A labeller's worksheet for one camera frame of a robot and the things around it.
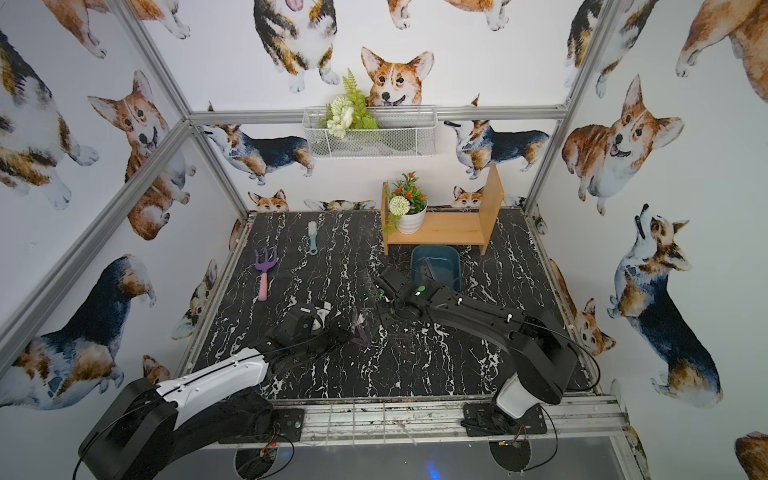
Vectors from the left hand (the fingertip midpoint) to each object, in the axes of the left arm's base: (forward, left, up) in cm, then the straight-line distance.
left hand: (355, 327), depth 83 cm
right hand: (+5, -10, +4) cm, 12 cm away
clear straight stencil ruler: (+22, -22, -7) cm, 32 cm away
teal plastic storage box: (+25, -26, -6) cm, 37 cm away
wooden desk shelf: (+36, -32, 0) cm, 48 cm away
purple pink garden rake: (+21, +33, -7) cm, 40 cm away
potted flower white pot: (+33, -15, +14) cm, 39 cm away
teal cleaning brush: (+44, +21, -8) cm, 49 cm away
